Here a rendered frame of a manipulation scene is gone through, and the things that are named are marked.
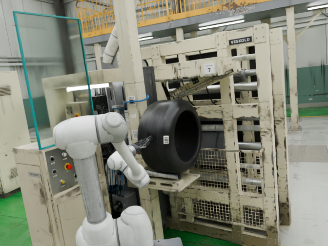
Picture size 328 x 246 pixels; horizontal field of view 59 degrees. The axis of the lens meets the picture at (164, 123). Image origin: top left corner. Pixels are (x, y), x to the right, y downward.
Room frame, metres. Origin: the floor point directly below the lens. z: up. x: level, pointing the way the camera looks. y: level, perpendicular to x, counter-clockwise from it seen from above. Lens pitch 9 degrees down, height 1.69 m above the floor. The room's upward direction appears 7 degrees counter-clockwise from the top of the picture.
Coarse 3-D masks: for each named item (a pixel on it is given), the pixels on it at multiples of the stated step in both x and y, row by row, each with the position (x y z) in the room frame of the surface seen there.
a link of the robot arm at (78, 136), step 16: (64, 128) 1.24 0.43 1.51; (80, 128) 1.24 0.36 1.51; (64, 144) 1.23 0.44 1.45; (80, 144) 1.24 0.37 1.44; (96, 144) 1.30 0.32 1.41; (80, 160) 1.28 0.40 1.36; (80, 176) 1.30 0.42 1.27; (96, 176) 1.33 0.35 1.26; (96, 192) 1.34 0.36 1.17; (96, 208) 1.35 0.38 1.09; (96, 224) 1.36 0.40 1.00; (112, 224) 1.41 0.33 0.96; (80, 240) 1.37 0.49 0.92; (96, 240) 1.36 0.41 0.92; (112, 240) 1.38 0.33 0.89
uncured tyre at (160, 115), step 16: (144, 112) 2.27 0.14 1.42; (160, 112) 2.17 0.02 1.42; (176, 112) 2.17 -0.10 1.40; (192, 112) 2.36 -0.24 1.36; (144, 128) 2.16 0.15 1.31; (160, 128) 2.08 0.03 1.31; (176, 128) 2.64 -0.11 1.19; (192, 128) 2.56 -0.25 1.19; (160, 144) 2.06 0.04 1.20; (176, 144) 2.61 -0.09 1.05; (192, 144) 2.53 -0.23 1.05; (144, 160) 2.20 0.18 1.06; (160, 160) 2.10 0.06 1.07; (176, 160) 2.11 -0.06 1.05; (192, 160) 2.29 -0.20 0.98
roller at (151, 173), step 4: (148, 172) 2.32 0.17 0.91; (152, 172) 2.30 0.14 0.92; (156, 172) 2.28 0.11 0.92; (160, 172) 2.27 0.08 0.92; (164, 172) 2.25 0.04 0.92; (156, 176) 2.28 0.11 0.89; (160, 176) 2.25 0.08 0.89; (164, 176) 2.23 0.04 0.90; (168, 176) 2.20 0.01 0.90; (172, 176) 2.18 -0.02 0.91; (176, 176) 2.16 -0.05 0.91; (180, 176) 2.17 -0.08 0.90
